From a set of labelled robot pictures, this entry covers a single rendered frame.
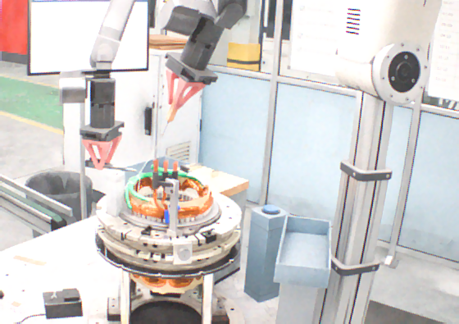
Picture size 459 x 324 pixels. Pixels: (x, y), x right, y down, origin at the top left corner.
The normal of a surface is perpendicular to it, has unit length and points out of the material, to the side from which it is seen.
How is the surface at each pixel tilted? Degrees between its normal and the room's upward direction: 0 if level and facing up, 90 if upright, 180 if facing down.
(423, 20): 109
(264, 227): 90
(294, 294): 90
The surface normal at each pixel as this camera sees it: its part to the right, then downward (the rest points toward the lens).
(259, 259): -0.81, 0.11
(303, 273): -0.18, 0.27
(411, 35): 0.28, 0.59
